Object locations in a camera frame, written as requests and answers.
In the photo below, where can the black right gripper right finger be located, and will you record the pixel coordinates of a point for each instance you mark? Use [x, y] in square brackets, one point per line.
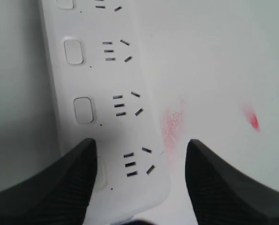
[222, 195]

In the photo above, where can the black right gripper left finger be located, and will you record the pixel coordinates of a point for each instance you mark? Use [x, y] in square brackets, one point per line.
[58, 195]

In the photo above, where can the white five-outlet power strip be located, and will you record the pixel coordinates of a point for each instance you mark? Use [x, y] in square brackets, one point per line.
[102, 93]

